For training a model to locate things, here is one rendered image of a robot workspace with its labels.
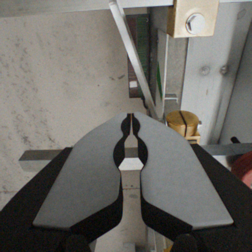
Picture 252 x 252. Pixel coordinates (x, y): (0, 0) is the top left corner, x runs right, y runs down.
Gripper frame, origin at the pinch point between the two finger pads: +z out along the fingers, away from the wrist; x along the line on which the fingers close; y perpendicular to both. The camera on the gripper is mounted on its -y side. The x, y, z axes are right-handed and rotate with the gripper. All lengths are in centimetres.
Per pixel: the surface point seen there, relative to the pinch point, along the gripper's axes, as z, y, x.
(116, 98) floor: 99, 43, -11
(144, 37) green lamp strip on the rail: 28.6, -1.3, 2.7
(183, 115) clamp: 14.7, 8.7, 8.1
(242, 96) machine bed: 32.1, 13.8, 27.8
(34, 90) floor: 99, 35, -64
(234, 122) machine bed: 32.1, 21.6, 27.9
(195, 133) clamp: 12.4, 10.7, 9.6
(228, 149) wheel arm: 14.1, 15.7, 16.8
